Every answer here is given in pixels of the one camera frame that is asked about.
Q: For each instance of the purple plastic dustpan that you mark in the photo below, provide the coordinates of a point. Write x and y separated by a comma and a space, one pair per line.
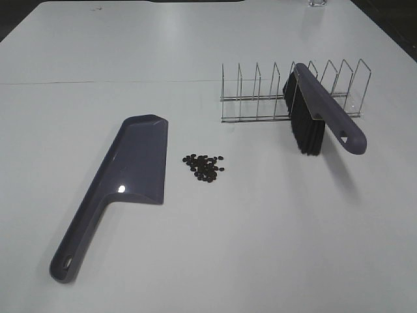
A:
133, 171

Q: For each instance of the purple hand brush black bristles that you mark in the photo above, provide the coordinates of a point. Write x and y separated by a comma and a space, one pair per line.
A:
311, 109

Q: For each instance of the clear glass cup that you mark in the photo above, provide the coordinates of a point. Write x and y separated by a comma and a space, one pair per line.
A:
317, 3

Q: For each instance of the metal wire dish rack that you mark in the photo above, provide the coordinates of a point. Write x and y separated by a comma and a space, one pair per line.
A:
262, 98

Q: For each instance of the pile of coffee beans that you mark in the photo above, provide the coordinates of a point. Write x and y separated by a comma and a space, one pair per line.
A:
203, 167

